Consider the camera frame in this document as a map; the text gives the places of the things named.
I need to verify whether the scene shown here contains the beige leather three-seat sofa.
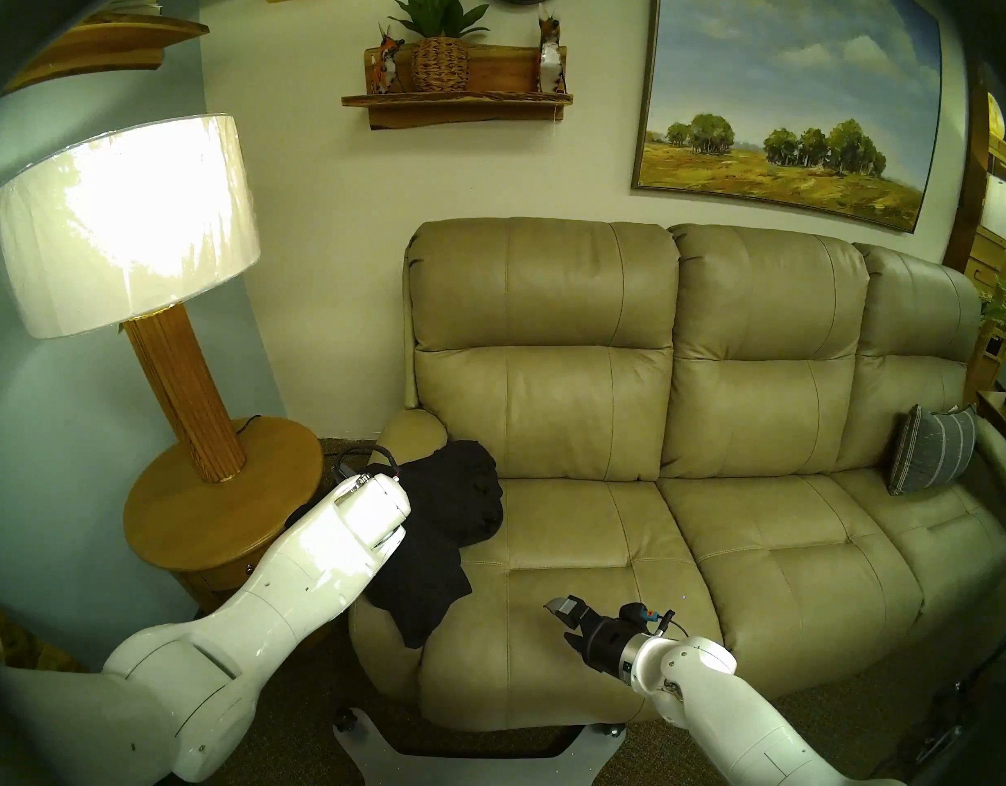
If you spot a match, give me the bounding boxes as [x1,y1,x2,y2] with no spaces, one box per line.
[349,216,1006,732]

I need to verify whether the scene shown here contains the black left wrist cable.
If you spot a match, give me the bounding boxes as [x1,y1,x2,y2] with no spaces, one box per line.
[332,445,402,484]

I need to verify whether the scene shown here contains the framed landscape painting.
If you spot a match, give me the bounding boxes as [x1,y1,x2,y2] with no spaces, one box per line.
[631,0,943,235]

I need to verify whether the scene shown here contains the curved wooden corner shelf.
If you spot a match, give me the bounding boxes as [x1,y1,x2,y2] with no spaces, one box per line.
[2,13,210,96]

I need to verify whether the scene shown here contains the round wooden side table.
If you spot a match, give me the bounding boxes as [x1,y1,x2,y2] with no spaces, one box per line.
[124,416,325,621]

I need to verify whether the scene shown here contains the unframed picture leaning on wall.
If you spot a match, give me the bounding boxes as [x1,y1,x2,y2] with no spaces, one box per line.
[0,600,90,672]

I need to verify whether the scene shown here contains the wooden table lamp white shade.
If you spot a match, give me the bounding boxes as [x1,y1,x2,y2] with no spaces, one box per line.
[0,113,261,484]

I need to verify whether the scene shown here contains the green plant in woven pot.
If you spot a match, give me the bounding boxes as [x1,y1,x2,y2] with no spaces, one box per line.
[389,0,490,93]

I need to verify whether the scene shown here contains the grey striped cushion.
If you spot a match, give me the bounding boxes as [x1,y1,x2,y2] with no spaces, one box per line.
[888,404,979,497]

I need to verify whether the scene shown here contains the orange fox figurine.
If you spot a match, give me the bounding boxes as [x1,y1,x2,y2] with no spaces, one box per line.
[369,23,406,95]

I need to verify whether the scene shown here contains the black jacket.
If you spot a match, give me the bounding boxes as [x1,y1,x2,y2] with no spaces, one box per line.
[286,439,504,650]

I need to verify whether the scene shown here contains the wooden cabinet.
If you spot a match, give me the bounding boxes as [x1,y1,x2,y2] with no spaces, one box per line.
[943,64,1006,441]

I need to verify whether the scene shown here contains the white and orange cat figurine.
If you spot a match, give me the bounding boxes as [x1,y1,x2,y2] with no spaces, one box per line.
[536,3,568,96]

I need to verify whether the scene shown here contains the wooden wall shelf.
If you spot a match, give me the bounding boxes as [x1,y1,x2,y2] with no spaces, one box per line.
[341,43,574,130]

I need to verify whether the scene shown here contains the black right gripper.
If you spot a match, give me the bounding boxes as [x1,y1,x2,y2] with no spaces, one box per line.
[544,596,643,679]

